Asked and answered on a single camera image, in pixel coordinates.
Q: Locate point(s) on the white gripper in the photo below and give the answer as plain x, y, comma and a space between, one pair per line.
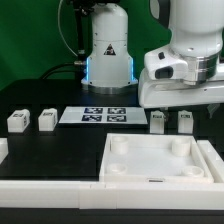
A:
172, 93

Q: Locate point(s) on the white square table top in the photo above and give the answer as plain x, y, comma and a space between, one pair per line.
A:
153, 158

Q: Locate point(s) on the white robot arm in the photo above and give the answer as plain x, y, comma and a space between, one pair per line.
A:
187, 71

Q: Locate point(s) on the white tag sheet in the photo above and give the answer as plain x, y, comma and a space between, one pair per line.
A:
103, 115

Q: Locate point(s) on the white left fence block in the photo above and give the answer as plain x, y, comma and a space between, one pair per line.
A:
3, 149

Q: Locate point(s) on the white front fence rail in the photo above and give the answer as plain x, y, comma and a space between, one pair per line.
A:
97, 195

